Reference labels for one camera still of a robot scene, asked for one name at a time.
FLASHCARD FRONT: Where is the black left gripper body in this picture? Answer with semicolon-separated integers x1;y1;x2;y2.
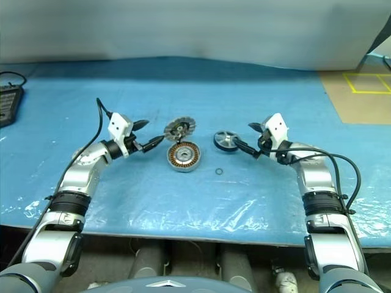
124;132;145;156

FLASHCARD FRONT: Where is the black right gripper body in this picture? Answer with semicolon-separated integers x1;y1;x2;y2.
255;129;277;159

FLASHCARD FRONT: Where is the black rimmed wheel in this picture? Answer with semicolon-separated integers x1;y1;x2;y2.
213;130;239;153

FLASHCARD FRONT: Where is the silver motor stator housing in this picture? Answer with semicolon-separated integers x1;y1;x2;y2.
166;143;203;174

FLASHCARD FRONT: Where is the blue table mat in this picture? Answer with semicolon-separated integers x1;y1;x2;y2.
0;56;391;247

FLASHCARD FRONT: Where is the white backdrop sheet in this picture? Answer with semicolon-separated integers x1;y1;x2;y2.
0;0;391;71

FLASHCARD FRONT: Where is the grey rounded cylinder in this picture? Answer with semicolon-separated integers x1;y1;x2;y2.
131;244;167;280
219;244;256;284

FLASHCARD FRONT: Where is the black box device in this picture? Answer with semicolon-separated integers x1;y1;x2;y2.
0;84;25;128

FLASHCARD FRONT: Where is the grey robot torso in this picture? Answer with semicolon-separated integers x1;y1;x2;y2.
100;270;245;293

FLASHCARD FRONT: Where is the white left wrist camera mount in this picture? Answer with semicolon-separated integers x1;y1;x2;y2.
107;112;136;158

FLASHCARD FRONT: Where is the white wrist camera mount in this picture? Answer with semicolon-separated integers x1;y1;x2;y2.
107;112;136;158
263;112;290;148

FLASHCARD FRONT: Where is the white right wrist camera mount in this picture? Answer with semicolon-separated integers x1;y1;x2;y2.
263;112;290;148

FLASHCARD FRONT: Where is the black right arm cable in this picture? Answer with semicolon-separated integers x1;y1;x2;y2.
268;151;363;214

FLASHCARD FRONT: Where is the black device cable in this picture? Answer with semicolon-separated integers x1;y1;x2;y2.
0;71;27;88

